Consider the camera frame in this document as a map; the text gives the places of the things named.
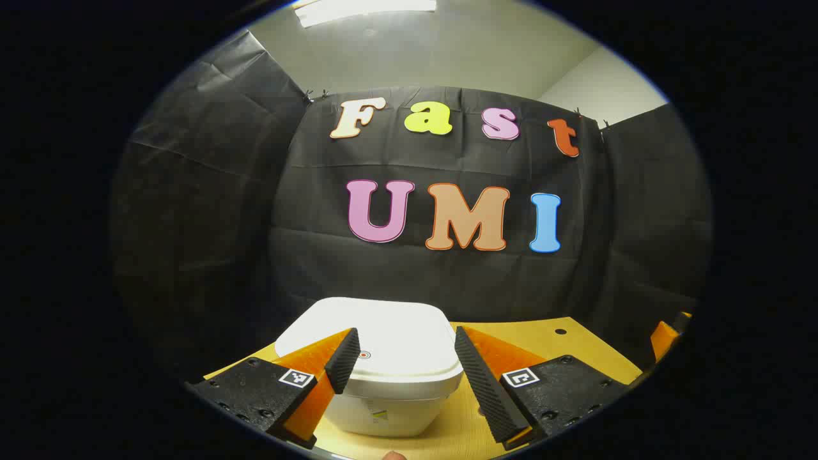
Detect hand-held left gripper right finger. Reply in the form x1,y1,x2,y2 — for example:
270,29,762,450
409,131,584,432
454,326,631,451

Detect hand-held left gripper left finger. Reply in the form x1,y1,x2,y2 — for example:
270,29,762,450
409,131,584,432
185,328,360,449

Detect white desktop garbage bin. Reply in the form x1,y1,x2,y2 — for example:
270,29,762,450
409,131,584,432
275,297,464,438

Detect wooden desktop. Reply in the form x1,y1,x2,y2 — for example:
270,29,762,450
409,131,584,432
204,316,643,460

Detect black backdrop cloth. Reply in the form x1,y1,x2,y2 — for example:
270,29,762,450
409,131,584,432
109,29,713,384

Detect ceiling light panel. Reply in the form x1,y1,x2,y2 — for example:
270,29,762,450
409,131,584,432
293,0,438,28

